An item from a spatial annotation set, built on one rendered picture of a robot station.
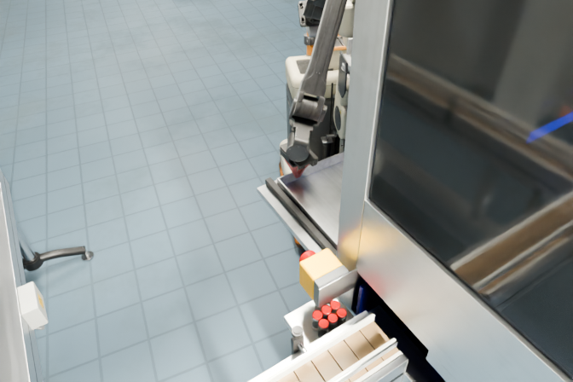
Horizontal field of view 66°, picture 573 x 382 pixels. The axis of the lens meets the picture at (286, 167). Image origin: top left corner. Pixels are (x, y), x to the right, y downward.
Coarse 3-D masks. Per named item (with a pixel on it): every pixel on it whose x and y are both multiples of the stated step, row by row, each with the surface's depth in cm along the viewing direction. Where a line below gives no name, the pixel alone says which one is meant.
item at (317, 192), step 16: (336, 160) 135; (288, 176) 127; (304, 176) 131; (320, 176) 131; (336, 176) 131; (288, 192) 122; (304, 192) 126; (320, 192) 125; (336, 192) 125; (304, 208) 116; (320, 208) 120; (336, 208) 120; (320, 224) 111; (336, 224) 116; (336, 240) 111
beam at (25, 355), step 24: (0, 192) 179; (0, 216) 168; (0, 240) 158; (0, 264) 150; (0, 288) 142; (0, 312) 136; (0, 336) 129; (24, 336) 130; (0, 360) 124; (24, 360) 123
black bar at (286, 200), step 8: (272, 184) 126; (280, 192) 123; (288, 200) 120; (288, 208) 120; (296, 208) 118; (296, 216) 117; (304, 216) 116; (304, 224) 114; (312, 224) 113; (312, 232) 111; (320, 232) 111; (320, 240) 109; (328, 248) 107; (336, 256) 105
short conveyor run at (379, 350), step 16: (352, 320) 88; (368, 320) 85; (336, 336) 82; (352, 336) 86; (368, 336) 86; (384, 336) 86; (304, 352) 80; (320, 352) 81; (336, 352) 83; (352, 352) 83; (368, 352) 83; (384, 352) 80; (400, 352) 83; (272, 368) 81; (288, 368) 77; (304, 368) 81; (320, 368) 81; (336, 368) 81; (352, 368) 77; (368, 368) 81; (384, 368) 80; (400, 368) 82
